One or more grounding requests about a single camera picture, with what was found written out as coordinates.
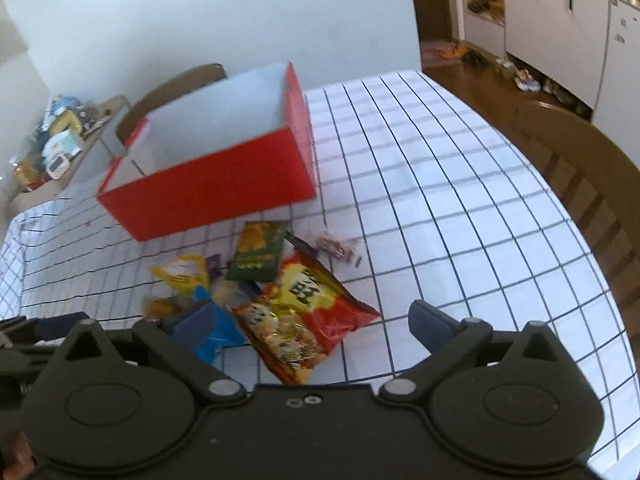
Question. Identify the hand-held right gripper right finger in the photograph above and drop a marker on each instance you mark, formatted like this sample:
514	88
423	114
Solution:
429	325

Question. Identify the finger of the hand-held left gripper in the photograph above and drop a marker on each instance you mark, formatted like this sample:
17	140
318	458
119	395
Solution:
57	325
25	352

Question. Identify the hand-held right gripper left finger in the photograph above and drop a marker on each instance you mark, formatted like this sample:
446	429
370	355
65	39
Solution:
194	321

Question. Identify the golden bun packet blue end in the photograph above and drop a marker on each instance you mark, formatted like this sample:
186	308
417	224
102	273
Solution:
226	332

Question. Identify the yellow snack packet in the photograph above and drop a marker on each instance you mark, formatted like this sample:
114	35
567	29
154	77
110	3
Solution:
182	272

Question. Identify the purple snack packet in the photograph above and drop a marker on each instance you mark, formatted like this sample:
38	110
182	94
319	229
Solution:
215	265

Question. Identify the green snack packet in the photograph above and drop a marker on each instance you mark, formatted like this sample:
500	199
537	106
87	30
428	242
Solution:
255	252

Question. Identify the red snack bag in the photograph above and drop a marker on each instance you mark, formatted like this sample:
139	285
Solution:
305	310

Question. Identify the clear candy packet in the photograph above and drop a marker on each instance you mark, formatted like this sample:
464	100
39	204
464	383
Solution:
332	246

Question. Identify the red cardboard box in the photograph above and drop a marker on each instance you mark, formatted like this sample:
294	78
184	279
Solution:
220	195

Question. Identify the checked white tablecloth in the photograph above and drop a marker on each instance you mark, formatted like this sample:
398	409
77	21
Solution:
450	185

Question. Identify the white kitchen timer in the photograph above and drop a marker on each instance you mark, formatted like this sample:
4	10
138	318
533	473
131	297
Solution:
56	166

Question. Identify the white box appliance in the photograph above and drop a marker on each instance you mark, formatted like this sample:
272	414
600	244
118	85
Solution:
62	143

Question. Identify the wooden side counter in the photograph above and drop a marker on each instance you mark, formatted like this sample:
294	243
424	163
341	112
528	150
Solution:
95	130

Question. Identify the wooden chair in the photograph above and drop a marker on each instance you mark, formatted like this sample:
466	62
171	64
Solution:
170	87
585	170

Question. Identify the pair of shoes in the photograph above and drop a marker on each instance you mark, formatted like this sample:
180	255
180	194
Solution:
527	80

